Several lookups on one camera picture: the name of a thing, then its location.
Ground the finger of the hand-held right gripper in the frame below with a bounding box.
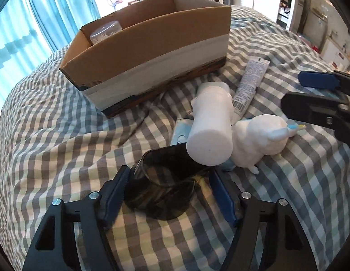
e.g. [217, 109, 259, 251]
[280, 91, 350, 147]
[298, 70, 350, 91]

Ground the white squeeze tube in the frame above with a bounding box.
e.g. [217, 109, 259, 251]
[231, 57, 270, 125]

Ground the white cylindrical bottle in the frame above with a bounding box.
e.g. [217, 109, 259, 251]
[186, 81, 234, 166]

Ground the blue curtain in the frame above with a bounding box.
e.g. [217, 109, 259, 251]
[0, 0, 101, 103]

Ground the white shelf unit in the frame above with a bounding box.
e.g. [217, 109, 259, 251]
[277, 0, 305, 30]

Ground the white cabinet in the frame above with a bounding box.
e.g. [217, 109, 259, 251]
[305, 0, 350, 71]

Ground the dark transparent plastic cup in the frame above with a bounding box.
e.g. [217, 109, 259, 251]
[125, 143, 213, 221]

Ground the clear plastic jar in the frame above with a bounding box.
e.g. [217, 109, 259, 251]
[90, 20, 122, 45]

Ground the cardboard box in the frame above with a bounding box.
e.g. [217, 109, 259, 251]
[59, 0, 232, 119]

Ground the light blue packet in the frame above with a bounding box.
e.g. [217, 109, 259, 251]
[170, 118, 196, 148]

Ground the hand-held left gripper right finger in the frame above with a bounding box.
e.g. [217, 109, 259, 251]
[210, 167, 328, 271]

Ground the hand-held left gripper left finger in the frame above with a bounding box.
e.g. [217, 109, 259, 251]
[23, 165, 131, 271]

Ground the white unicorn toy figure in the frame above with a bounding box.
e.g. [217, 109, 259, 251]
[231, 114, 308, 175]

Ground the grey checked blanket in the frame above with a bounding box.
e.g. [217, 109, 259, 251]
[0, 6, 350, 271]

